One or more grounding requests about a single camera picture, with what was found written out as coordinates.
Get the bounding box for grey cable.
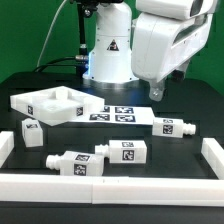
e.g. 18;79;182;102
35;0;69;69

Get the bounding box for black cables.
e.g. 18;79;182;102
33;3;90;74

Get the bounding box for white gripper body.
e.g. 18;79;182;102
131;13;212;82

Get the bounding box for white fence block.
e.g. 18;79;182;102
201;138;224;180
0;131;14;168

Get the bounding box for white square table top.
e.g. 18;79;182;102
10;86;105;126

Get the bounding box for white right fence block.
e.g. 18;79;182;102
201;138;224;180

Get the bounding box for white left fence block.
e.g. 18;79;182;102
0;131;14;168

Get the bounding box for white marker sheet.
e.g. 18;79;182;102
73;105;154;125

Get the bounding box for white front fence rail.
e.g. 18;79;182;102
0;174;224;207

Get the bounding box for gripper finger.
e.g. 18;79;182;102
149;80;165;101

